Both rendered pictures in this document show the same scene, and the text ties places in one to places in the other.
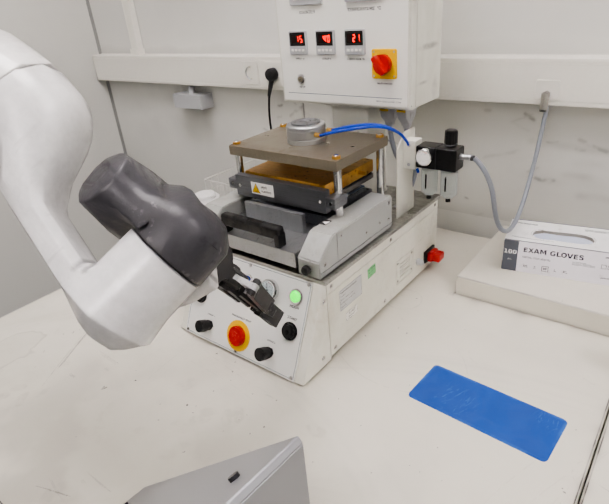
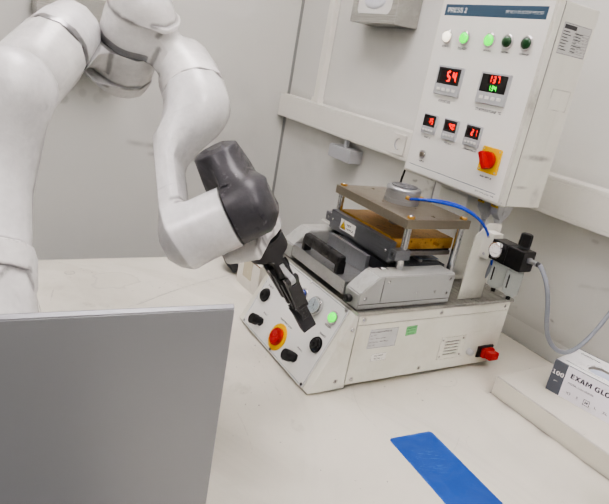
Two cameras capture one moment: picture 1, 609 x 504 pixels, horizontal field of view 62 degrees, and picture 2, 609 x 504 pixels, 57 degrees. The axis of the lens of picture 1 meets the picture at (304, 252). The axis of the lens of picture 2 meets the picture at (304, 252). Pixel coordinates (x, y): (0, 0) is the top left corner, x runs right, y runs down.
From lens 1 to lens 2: 33 cm
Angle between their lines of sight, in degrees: 17
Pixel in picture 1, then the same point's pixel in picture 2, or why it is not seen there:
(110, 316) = (177, 233)
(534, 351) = (531, 463)
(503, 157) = (597, 292)
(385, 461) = (337, 469)
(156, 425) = not seen: hidden behind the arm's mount
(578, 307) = (596, 445)
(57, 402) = not seen: hidden behind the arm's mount
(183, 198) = (257, 179)
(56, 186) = (186, 147)
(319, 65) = (439, 147)
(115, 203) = (214, 167)
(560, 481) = not seen: outside the picture
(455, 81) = (569, 204)
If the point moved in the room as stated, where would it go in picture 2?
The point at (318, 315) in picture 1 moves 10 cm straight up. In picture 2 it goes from (343, 339) to (353, 293)
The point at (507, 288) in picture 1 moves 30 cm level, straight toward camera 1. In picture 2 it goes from (538, 403) to (466, 457)
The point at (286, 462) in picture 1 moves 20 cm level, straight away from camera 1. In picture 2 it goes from (219, 311) to (274, 256)
